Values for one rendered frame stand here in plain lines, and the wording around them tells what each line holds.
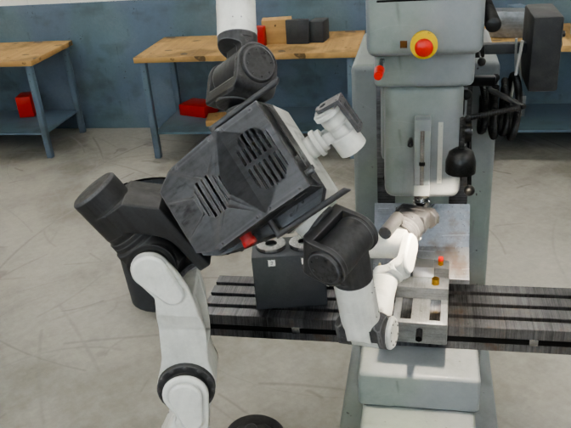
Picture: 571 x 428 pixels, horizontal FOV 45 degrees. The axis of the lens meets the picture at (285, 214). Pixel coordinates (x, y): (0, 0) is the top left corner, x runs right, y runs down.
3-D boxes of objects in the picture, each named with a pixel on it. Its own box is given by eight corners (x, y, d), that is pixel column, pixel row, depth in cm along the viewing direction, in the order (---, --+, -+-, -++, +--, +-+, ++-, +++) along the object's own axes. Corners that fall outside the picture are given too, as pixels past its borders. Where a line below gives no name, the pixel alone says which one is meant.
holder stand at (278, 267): (327, 306, 213) (325, 249, 204) (257, 310, 213) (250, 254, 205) (325, 284, 224) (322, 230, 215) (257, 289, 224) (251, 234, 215)
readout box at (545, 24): (561, 92, 194) (569, 15, 185) (527, 92, 196) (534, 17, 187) (550, 72, 212) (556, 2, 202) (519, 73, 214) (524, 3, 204)
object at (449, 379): (480, 413, 194) (483, 380, 189) (357, 405, 201) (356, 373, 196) (471, 312, 238) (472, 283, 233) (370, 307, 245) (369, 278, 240)
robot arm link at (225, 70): (234, 20, 145) (237, 82, 143) (271, 29, 150) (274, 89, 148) (210, 41, 155) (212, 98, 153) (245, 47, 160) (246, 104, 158)
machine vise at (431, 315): (446, 346, 191) (448, 312, 186) (392, 341, 195) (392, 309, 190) (449, 278, 221) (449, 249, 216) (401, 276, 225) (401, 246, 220)
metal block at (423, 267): (432, 285, 204) (433, 267, 201) (412, 284, 205) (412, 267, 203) (433, 276, 208) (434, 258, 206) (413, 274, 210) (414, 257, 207)
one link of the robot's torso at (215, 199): (201, 302, 136) (352, 204, 127) (115, 160, 140) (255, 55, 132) (248, 284, 164) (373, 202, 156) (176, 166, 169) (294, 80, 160)
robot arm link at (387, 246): (422, 246, 184) (408, 267, 175) (385, 247, 190) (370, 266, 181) (415, 208, 180) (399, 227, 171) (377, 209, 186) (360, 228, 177)
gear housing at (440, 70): (475, 87, 166) (477, 45, 161) (373, 88, 171) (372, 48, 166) (468, 53, 195) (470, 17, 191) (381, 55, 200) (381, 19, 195)
